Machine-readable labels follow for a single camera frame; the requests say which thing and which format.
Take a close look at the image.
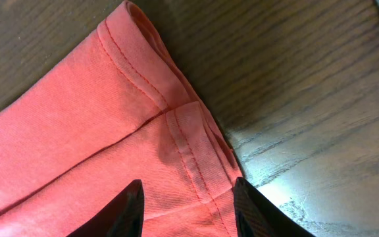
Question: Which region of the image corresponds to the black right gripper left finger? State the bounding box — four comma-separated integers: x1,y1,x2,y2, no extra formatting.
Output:
68,179,145,237

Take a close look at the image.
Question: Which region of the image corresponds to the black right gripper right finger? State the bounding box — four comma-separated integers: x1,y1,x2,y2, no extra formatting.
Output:
234,177,313,237

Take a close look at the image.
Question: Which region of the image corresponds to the red orange soccer t-shirt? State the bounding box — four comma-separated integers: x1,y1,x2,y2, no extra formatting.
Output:
0,1,241,236

